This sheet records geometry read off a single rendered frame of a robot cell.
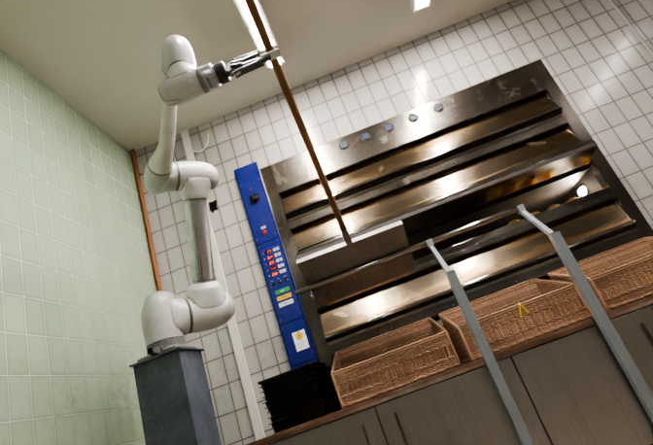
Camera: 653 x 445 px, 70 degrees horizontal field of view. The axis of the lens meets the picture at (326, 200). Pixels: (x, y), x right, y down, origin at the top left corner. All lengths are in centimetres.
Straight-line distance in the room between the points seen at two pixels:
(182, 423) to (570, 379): 152
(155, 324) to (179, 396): 31
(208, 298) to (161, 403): 45
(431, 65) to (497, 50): 43
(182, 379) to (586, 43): 302
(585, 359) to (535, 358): 19
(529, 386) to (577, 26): 233
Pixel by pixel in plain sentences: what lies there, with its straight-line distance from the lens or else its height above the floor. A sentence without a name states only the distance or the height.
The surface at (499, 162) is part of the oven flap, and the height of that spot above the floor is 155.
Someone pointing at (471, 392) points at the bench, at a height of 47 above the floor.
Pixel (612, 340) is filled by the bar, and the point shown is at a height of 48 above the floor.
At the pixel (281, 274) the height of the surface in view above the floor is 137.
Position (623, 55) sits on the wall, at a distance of 355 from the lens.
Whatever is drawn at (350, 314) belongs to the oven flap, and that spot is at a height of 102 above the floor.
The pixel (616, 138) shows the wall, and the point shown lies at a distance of 323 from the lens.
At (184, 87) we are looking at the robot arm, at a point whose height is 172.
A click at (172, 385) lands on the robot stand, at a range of 201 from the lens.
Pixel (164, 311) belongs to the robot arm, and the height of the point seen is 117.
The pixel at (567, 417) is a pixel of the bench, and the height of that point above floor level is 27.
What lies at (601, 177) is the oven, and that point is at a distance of 311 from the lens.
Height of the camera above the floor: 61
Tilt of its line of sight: 22 degrees up
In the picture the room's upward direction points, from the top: 20 degrees counter-clockwise
